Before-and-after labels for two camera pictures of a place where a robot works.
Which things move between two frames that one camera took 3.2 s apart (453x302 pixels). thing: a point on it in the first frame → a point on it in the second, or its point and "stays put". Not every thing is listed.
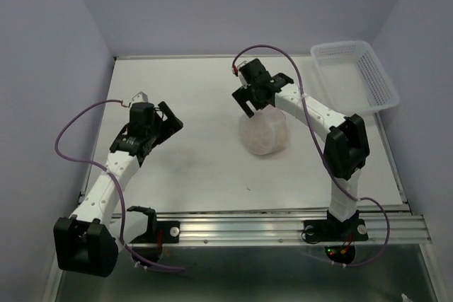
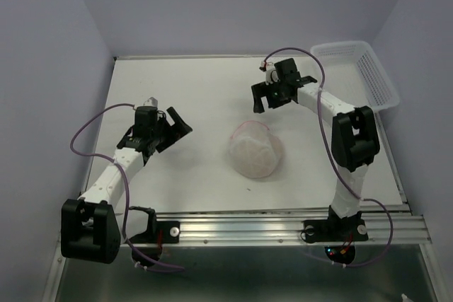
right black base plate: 340,236 stays put
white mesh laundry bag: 266,133 → 255,151
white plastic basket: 352,79 stays put
